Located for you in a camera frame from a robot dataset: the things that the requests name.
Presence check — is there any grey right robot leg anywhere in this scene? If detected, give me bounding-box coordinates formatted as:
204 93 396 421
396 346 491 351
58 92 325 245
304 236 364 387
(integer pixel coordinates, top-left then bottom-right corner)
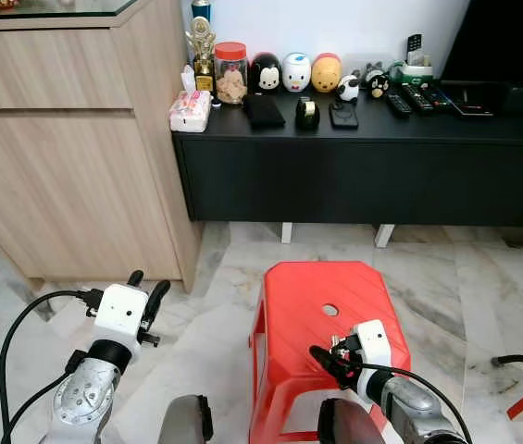
317 398 387 444

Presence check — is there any grey robot leg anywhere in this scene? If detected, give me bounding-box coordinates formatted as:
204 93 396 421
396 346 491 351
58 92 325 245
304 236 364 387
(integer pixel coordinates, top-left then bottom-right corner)
317 398 387 444
157 395 214 444

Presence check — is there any red plastic stool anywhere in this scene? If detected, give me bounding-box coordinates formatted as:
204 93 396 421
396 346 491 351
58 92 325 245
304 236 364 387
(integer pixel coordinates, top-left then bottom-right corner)
249 261 412 444

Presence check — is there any grey left robot leg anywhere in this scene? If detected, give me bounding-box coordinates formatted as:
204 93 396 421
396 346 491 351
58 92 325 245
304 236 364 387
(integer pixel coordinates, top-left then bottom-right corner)
157 395 214 444

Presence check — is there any light wooden cabinet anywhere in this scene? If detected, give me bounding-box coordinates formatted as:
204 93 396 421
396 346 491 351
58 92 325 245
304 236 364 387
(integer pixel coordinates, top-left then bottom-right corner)
0 0 203 293

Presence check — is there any pink tissue pack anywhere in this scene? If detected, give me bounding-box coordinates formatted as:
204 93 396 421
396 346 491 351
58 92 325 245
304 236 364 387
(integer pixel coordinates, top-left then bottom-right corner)
169 90 213 133

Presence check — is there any black tv console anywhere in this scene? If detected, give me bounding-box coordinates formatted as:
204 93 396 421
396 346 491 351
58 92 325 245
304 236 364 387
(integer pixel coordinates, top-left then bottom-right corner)
170 85 523 249

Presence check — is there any black wallet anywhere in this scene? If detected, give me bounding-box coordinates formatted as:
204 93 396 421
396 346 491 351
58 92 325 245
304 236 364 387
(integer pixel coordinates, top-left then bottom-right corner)
243 92 286 129

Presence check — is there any red lid snack jar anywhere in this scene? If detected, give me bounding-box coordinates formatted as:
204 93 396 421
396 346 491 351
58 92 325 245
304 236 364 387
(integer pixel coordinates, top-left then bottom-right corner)
213 42 249 105

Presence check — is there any gold trophy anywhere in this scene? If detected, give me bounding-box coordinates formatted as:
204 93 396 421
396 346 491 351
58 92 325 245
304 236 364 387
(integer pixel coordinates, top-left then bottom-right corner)
185 16 218 93

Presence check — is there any black tape dispenser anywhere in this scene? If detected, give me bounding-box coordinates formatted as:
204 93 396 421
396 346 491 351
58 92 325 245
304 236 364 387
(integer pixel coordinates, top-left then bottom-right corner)
295 96 321 130

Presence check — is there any black flat pouch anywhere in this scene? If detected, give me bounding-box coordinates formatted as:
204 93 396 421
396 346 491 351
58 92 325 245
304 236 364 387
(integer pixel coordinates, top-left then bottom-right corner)
329 102 359 130

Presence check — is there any black mouse plush toy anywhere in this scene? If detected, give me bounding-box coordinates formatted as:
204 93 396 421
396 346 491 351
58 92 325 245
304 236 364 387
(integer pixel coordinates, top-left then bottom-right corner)
248 53 282 93

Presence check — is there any white plush toy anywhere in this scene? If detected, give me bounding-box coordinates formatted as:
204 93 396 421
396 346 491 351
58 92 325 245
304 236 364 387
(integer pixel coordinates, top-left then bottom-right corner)
281 53 313 93

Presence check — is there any black remote control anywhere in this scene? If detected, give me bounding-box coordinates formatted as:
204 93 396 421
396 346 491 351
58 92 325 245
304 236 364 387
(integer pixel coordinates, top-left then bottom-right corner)
386 90 413 117
402 83 436 114
423 85 454 112

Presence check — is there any small white panda figure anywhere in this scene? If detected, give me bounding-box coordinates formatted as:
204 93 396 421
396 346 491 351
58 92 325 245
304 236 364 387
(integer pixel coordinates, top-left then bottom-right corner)
338 74 361 102

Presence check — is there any black and white figure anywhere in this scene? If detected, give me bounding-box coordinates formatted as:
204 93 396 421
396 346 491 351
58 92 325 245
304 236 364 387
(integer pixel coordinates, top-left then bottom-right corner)
363 63 392 99

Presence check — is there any yellow bear plush toy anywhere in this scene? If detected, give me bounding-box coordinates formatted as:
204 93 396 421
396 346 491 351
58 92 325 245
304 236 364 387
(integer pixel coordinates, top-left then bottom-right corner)
311 53 342 93

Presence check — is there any black television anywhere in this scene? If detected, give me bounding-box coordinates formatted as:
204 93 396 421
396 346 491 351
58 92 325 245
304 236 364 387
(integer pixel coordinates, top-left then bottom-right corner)
440 0 523 91

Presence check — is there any green desk holder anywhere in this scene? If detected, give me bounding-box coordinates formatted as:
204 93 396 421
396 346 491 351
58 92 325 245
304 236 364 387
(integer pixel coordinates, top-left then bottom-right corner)
400 55 433 86

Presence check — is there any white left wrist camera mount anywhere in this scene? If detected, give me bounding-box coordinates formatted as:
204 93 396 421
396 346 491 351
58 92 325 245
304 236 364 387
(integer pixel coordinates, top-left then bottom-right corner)
93 285 149 348

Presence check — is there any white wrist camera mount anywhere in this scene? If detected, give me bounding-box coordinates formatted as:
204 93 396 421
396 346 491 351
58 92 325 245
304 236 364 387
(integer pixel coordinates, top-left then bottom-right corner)
93 285 149 348
352 320 393 371

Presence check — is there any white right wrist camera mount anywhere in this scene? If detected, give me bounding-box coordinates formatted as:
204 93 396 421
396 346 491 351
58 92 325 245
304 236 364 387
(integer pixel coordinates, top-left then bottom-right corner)
352 320 393 371

